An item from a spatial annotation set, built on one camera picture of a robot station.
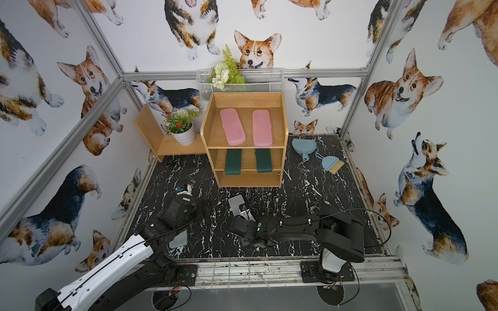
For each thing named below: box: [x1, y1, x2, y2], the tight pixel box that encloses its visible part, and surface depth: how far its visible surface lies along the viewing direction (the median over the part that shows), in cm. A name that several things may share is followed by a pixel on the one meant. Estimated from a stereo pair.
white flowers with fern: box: [206, 44, 246, 91], surface depth 82 cm
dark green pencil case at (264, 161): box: [255, 148, 273, 173], surface depth 90 cm
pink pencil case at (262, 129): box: [252, 109, 273, 148], surface depth 81 cm
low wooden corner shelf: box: [134, 103, 207, 163], surface depth 107 cm
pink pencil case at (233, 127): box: [219, 108, 246, 146], surface depth 82 cm
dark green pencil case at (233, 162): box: [224, 149, 242, 176], surface depth 89 cm
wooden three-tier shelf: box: [200, 92, 289, 189], surface depth 87 cm
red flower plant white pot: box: [162, 108, 200, 147], surface depth 102 cm
